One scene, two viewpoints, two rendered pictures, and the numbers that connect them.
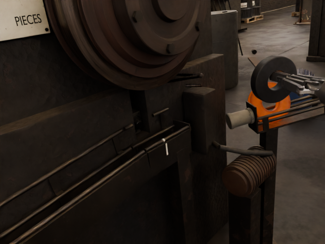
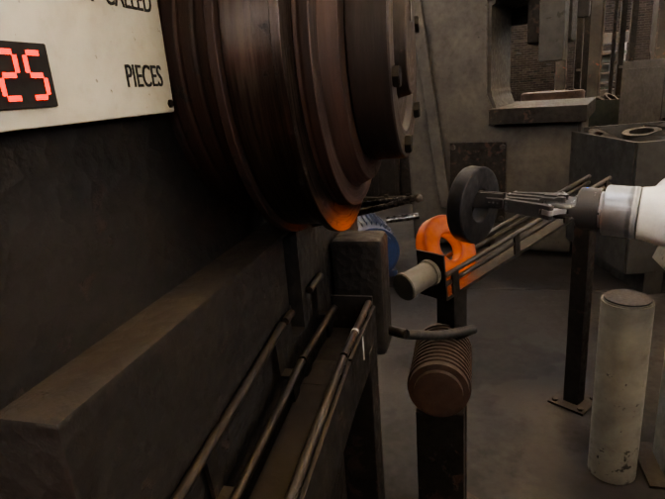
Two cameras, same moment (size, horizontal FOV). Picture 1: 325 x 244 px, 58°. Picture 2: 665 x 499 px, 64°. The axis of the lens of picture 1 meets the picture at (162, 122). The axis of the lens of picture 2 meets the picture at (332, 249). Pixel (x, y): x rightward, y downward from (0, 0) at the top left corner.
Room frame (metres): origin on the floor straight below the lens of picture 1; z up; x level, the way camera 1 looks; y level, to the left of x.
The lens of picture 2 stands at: (0.18, 0.41, 1.07)
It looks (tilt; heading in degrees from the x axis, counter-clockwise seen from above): 17 degrees down; 329
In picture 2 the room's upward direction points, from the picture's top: 4 degrees counter-clockwise
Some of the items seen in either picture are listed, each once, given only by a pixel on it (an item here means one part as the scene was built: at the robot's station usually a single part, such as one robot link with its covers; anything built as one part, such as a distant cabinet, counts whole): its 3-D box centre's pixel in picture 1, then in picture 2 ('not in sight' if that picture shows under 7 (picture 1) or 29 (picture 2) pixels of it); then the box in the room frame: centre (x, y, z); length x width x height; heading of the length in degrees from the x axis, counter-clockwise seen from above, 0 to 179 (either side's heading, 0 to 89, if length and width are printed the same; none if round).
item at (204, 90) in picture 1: (200, 120); (360, 292); (0.99, -0.14, 0.68); 0.11 x 0.08 x 0.24; 43
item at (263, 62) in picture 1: (273, 79); (473, 204); (0.92, -0.38, 0.83); 0.16 x 0.03 x 0.16; 103
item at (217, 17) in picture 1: (214, 50); not in sight; (3.67, -0.74, 0.45); 0.59 x 0.59 x 0.89
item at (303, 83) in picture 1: (300, 84); (532, 205); (0.80, -0.41, 0.84); 0.11 x 0.01 x 0.04; 26
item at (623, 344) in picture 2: not in sight; (618, 388); (0.84, -0.84, 0.26); 0.12 x 0.12 x 0.52
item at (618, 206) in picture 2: not in sight; (618, 211); (0.68, -0.48, 0.83); 0.09 x 0.06 x 0.09; 114
